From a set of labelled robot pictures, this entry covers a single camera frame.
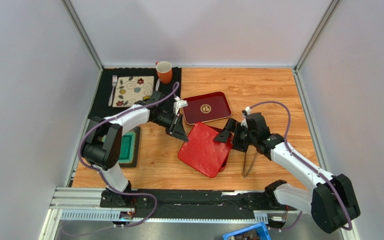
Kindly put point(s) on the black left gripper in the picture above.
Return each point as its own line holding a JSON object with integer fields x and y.
{"x": 175, "y": 128}

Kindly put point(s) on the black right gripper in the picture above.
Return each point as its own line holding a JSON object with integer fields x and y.
{"x": 233, "y": 133}

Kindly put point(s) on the red chocolate serving tray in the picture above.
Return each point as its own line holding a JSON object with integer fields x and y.
{"x": 206, "y": 108}

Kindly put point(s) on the metal serving tongs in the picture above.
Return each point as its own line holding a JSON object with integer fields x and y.
{"x": 248, "y": 163}

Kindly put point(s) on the red tin lid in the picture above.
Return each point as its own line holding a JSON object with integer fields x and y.
{"x": 202, "y": 153}

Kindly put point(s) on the red chocolate box with tray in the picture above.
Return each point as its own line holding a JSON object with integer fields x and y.
{"x": 223, "y": 166}

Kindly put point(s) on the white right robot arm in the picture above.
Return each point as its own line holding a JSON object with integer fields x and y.
{"x": 330, "y": 199}

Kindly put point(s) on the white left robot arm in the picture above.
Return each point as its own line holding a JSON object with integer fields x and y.
{"x": 100, "y": 147}

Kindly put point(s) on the silver table knife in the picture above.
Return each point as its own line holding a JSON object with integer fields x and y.
{"x": 157, "y": 85}

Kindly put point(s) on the orange mug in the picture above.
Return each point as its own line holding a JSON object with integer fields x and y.
{"x": 164, "y": 71}

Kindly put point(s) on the floral square plate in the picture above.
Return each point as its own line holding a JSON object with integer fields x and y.
{"x": 131, "y": 89}

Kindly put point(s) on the turquoise glazed dark plate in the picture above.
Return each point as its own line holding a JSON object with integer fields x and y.
{"x": 129, "y": 148}

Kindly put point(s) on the silver fork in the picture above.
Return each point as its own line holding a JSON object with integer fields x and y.
{"x": 114, "y": 83}

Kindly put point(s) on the black cloth placemat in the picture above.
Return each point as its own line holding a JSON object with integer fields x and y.
{"x": 100, "y": 106}

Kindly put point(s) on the blue plastic bin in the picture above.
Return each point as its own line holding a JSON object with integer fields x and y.
{"x": 257, "y": 231}

